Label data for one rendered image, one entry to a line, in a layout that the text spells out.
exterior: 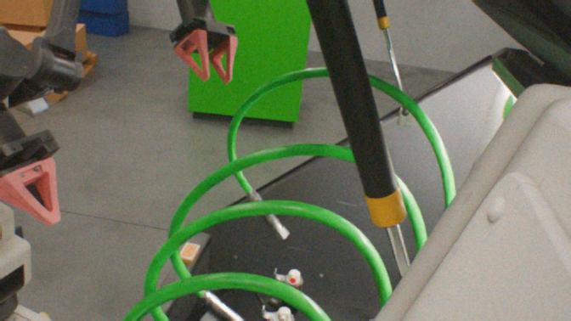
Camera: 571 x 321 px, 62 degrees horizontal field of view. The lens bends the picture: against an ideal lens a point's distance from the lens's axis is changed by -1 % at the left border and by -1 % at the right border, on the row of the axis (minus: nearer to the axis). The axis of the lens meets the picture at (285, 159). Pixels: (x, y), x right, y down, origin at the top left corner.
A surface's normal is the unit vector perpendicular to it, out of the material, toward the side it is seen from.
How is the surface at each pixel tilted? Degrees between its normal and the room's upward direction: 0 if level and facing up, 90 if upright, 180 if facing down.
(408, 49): 90
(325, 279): 90
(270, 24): 90
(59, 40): 72
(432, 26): 90
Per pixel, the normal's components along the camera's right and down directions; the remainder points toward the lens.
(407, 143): -0.18, 0.41
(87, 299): 0.11, -0.89
